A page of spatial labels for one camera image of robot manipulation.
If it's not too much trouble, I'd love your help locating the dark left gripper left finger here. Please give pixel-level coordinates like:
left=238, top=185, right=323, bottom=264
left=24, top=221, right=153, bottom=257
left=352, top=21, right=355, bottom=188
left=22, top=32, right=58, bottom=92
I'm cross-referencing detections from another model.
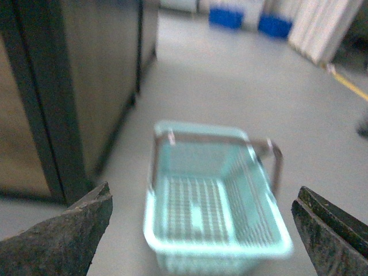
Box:
left=1, top=182, right=113, bottom=275

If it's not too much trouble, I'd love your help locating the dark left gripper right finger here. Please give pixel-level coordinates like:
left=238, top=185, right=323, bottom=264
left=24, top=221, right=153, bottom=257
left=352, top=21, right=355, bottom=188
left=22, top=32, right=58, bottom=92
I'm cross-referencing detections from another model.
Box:
left=292, top=186, right=367, bottom=275

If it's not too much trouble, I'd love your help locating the light blue plastic basket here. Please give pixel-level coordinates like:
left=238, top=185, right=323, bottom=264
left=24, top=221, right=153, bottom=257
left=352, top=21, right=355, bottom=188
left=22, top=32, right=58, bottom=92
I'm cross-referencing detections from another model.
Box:
left=143, top=121, right=293, bottom=275

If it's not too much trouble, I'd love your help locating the grey basket handle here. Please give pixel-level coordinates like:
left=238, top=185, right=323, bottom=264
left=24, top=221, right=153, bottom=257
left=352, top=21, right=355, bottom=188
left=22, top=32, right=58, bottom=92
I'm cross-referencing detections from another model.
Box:
left=148, top=131, right=283, bottom=195

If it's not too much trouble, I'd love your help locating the dark metal cabinet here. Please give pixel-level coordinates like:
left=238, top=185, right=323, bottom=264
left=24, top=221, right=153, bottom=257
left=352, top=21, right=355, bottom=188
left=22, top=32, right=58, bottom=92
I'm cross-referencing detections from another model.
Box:
left=1, top=1, right=160, bottom=205

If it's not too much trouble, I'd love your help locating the white corrugated panel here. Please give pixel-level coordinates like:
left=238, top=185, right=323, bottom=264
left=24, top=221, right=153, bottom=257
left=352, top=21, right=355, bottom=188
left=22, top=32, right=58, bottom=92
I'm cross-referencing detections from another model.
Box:
left=288, top=0, right=363, bottom=66

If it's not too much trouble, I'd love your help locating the blue crate left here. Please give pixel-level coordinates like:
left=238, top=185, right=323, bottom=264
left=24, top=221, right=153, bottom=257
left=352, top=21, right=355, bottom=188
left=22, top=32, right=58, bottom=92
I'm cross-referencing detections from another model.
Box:
left=209, top=6, right=244, bottom=29

